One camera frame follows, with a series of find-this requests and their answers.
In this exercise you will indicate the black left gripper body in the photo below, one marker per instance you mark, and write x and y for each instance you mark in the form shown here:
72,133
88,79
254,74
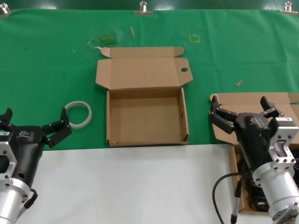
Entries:
25,149

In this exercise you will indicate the green table cloth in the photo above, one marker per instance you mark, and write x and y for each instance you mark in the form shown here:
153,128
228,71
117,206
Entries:
46,70

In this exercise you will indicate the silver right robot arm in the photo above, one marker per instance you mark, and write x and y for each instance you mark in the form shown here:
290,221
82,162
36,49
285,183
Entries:
278,186

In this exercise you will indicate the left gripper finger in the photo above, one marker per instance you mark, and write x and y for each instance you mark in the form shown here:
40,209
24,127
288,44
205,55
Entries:
6,116
59,130

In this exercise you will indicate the short wooden chip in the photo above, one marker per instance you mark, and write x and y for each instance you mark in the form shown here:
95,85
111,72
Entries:
239,82

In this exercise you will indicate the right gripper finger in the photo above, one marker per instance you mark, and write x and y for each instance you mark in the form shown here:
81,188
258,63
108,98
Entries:
271,112
222,117

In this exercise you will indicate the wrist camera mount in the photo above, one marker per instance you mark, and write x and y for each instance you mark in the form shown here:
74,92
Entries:
7,149
286,133

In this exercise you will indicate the thin wooden stick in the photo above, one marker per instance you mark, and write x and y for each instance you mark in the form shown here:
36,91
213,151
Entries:
132,31

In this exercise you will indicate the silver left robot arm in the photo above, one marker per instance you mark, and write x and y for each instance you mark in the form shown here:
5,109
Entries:
9,205

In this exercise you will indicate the cardboard box with hole flap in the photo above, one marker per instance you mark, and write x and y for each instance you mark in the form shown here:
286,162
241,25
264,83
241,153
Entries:
144,70

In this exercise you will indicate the small white scrap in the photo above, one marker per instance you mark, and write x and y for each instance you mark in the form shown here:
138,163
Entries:
98,47

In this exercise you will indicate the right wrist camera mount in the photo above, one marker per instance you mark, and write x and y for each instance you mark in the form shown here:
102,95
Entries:
286,133

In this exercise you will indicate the silver binder clip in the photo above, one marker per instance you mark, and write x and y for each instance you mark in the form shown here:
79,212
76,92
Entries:
143,11
4,10
288,9

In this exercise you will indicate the clear plastic wrapper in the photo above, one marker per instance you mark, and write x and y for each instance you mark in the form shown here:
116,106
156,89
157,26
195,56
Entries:
107,38

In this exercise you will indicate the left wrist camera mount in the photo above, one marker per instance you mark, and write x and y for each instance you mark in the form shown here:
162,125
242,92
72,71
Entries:
7,149

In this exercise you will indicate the clear tape roll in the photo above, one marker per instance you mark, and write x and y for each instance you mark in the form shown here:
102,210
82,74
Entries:
79,125

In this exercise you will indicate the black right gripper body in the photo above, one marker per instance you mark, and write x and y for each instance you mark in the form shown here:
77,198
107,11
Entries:
252,135

